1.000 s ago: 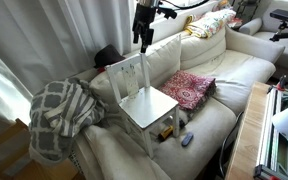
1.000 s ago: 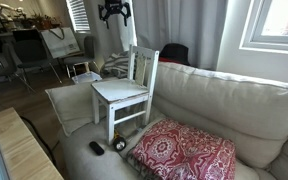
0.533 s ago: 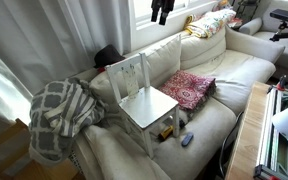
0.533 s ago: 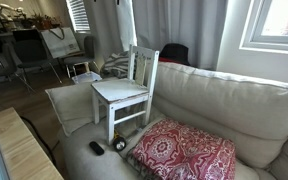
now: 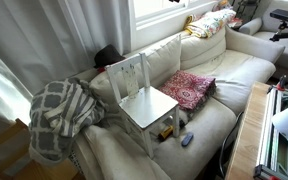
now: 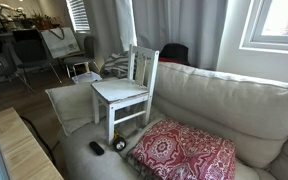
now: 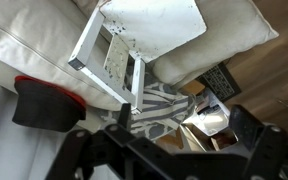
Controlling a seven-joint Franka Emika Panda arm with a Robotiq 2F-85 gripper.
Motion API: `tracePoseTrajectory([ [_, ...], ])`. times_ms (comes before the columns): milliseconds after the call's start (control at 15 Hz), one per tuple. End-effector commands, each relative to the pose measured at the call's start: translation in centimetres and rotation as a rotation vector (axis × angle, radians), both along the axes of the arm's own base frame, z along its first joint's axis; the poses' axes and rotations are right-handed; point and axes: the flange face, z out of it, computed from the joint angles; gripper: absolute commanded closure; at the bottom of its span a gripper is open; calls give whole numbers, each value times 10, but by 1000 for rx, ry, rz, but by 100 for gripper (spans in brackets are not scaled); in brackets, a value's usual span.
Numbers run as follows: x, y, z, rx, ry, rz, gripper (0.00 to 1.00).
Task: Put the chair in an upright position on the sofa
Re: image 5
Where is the white wooden child chair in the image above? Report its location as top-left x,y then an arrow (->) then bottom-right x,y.
105,52 -> 181,159

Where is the beige fabric sofa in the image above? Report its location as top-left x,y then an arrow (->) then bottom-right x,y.
71,24 -> 287,180

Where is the red patterned cushion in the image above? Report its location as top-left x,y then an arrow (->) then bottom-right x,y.
158,69 -> 217,113

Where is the yellow black flashlight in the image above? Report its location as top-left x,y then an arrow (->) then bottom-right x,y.
157,119 -> 187,142

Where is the black remote control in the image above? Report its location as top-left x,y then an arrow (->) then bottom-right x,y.
180,131 -> 195,148

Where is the white framed window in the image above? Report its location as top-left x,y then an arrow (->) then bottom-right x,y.
127,0 -> 218,31

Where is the grey white patterned blanket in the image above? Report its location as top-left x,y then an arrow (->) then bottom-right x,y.
28,77 -> 109,167

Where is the colourful floral blanket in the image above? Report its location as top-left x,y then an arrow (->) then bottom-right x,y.
183,8 -> 238,39

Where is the light wooden table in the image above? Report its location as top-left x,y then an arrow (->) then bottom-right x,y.
224,81 -> 272,180

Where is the black tripod stand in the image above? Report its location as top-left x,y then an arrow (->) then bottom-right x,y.
234,0 -> 262,23

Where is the red black clamp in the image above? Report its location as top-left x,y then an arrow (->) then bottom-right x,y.
277,74 -> 288,92

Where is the brown wooden furniture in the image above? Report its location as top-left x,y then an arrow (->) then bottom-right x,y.
0,118 -> 80,180

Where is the black floor cable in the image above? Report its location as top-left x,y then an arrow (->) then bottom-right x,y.
218,111 -> 245,179

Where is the aluminium rail frame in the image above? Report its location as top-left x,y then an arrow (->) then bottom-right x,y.
253,86 -> 288,180

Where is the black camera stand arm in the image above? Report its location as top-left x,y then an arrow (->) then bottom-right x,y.
269,21 -> 288,43

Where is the black stereo camera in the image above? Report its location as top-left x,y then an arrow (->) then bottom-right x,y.
269,8 -> 288,24

